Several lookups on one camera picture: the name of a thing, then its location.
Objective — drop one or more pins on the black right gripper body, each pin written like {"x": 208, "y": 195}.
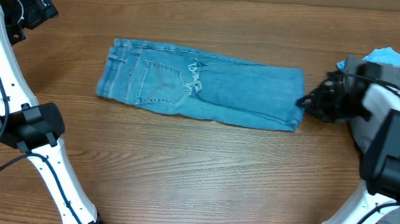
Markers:
{"x": 330, "y": 104}

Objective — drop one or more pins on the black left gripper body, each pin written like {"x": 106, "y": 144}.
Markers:
{"x": 26, "y": 13}

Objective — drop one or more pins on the light blue denim jeans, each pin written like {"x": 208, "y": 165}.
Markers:
{"x": 171, "y": 79}

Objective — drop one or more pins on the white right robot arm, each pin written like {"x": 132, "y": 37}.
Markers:
{"x": 363, "y": 207}

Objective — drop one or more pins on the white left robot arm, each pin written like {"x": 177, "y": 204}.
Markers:
{"x": 32, "y": 130}

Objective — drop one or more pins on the light blue garment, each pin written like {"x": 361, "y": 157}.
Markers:
{"x": 384, "y": 56}

